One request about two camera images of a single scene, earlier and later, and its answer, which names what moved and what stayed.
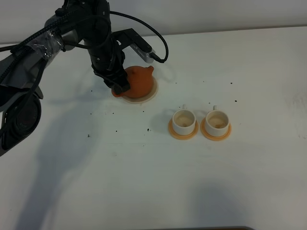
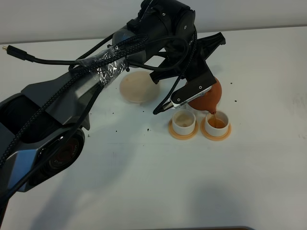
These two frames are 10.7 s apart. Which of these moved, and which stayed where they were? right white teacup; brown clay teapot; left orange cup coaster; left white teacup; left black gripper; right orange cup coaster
Moved: brown clay teapot; left black gripper
Stayed: left white teacup; left orange cup coaster; right orange cup coaster; right white teacup
